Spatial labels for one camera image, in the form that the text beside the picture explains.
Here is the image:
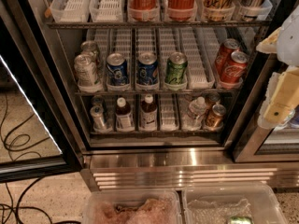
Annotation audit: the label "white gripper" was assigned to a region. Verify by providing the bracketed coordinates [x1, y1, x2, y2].
[256, 6, 299, 124]

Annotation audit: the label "green soda can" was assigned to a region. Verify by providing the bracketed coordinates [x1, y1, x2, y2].
[164, 51, 188, 85]

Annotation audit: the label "red cola can front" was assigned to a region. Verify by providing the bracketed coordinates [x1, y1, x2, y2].
[221, 50, 248, 83]

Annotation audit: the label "red cola can rear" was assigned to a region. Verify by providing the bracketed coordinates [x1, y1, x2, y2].
[214, 38, 240, 75]

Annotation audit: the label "bronze can rear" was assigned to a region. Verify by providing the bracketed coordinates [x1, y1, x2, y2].
[206, 92, 221, 109]

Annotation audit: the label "stainless steel fridge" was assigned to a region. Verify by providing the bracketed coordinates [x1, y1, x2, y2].
[0, 0, 299, 193]

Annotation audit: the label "blue can right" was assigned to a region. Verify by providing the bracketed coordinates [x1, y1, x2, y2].
[137, 52, 158, 86]

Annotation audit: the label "blue can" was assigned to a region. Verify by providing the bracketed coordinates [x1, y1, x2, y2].
[137, 52, 158, 86]
[107, 52, 129, 86]

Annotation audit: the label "green can in bin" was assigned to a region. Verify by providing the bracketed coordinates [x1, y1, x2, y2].
[227, 217, 253, 224]

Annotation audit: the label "blue can left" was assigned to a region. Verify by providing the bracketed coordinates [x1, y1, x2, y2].
[107, 52, 129, 86]

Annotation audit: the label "slim silver can rear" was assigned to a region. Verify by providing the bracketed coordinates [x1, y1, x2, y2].
[91, 95, 107, 113]

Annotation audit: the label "slim silver can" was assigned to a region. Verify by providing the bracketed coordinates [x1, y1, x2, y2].
[90, 105, 107, 130]
[91, 95, 107, 113]

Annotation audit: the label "slim silver can front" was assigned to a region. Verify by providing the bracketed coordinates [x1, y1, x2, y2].
[90, 105, 107, 130]

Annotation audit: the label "white can rear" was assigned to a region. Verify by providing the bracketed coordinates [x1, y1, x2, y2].
[80, 40, 101, 66]

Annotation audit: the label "white can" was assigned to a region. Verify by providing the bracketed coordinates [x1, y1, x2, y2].
[74, 54, 99, 87]
[80, 40, 101, 66]

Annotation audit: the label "white can front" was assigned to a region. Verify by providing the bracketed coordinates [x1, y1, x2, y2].
[74, 54, 99, 87]

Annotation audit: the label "open fridge glass door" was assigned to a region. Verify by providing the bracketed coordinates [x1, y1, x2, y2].
[0, 21, 81, 183]

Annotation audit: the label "clear water bottle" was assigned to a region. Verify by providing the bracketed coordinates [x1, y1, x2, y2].
[183, 96, 206, 131]

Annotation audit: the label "brown bottle right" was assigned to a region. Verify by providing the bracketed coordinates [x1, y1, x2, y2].
[140, 94, 157, 131]

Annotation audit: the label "brown bottle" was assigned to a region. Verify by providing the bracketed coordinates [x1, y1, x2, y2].
[116, 97, 135, 132]
[140, 94, 157, 131]

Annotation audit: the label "clear bin with bubble wrap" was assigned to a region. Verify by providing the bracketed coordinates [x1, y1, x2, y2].
[182, 183, 288, 224]

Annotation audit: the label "brown bottle left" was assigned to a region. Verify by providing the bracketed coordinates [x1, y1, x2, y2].
[116, 97, 135, 132]

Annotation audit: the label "clear bin with pink cloth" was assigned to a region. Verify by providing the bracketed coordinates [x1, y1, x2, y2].
[82, 189, 182, 224]

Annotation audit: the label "black floor cables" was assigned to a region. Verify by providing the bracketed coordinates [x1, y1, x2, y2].
[0, 91, 82, 224]

